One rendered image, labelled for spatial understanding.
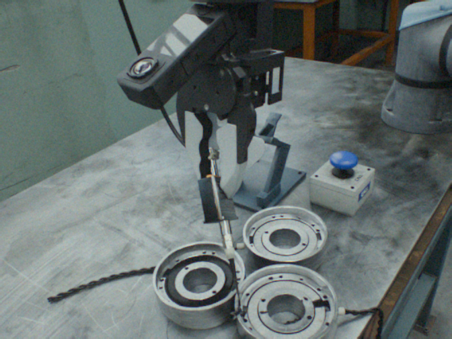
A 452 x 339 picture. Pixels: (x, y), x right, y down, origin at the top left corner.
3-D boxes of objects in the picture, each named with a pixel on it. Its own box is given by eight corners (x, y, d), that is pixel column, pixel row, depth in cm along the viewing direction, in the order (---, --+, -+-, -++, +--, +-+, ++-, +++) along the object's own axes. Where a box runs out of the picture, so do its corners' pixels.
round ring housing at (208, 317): (142, 323, 45) (135, 298, 43) (180, 259, 53) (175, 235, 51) (231, 344, 42) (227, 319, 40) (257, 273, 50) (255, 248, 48)
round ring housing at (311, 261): (319, 227, 56) (320, 203, 54) (333, 284, 48) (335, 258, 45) (244, 231, 57) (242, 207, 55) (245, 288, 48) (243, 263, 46)
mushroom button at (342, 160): (348, 194, 58) (350, 165, 55) (323, 186, 60) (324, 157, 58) (360, 181, 61) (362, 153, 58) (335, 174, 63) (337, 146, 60)
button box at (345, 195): (352, 217, 57) (355, 189, 55) (309, 202, 62) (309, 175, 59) (375, 190, 63) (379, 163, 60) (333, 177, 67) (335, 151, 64)
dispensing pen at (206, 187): (218, 307, 41) (189, 148, 44) (234, 298, 44) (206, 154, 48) (239, 303, 40) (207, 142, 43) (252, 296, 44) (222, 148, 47)
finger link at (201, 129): (234, 175, 49) (243, 104, 45) (200, 193, 45) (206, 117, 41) (215, 165, 51) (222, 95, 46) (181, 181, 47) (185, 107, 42)
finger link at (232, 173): (275, 187, 46) (272, 107, 42) (242, 208, 42) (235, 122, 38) (253, 182, 48) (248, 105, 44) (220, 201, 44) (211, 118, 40)
